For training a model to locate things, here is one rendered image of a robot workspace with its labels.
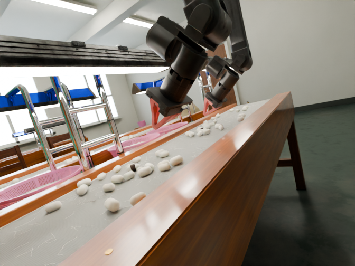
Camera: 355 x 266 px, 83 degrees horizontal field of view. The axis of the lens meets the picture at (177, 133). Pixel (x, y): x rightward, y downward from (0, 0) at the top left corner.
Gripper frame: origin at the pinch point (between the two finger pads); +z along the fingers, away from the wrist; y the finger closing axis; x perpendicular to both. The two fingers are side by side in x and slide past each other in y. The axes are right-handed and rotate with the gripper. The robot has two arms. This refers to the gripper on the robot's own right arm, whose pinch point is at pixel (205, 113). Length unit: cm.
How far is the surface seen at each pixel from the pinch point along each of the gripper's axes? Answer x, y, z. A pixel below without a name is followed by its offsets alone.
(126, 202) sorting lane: 11, 54, -1
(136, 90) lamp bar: -59, -29, 35
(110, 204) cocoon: 10, 57, -2
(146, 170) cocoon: 6.9, 42.1, 2.4
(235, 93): -78, -440, 109
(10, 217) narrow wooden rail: -5, 66, 18
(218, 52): -178, -441, 54
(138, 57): -23.0, 24.3, -11.1
